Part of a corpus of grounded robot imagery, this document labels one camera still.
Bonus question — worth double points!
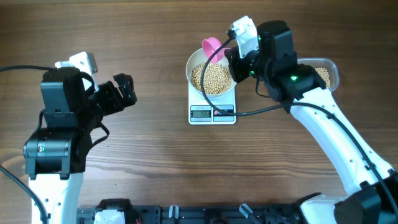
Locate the pink plastic measuring scoop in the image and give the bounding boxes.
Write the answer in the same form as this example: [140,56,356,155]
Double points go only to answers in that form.
[201,37,230,65]

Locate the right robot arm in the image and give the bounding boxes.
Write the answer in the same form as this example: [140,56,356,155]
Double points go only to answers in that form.
[225,17,397,223]

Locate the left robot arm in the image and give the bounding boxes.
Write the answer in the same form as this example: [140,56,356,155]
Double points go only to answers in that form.
[23,67,137,223]

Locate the white bowl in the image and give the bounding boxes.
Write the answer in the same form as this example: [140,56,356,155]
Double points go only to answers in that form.
[186,49,236,95]

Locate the soybeans in white bowl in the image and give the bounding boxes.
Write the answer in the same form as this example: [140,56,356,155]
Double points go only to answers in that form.
[190,62,233,95]

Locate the white digital kitchen scale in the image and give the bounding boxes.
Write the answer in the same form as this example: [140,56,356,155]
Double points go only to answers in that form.
[188,85,236,125]

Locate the pile of soybeans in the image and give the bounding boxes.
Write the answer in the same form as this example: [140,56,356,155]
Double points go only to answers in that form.
[315,67,331,88]

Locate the clear plastic container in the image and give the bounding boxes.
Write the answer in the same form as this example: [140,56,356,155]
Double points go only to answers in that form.
[297,58,340,92]

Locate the right black cable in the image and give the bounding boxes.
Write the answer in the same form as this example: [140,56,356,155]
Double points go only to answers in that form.
[200,30,398,215]

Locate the black cable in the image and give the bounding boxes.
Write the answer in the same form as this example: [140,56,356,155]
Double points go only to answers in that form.
[200,30,398,215]
[0,65,57,224]

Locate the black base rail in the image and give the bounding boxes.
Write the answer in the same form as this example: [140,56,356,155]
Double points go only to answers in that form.
[76,203,304,224]

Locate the left black cable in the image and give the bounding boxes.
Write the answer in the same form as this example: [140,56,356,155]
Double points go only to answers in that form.
[0,65,57,224]

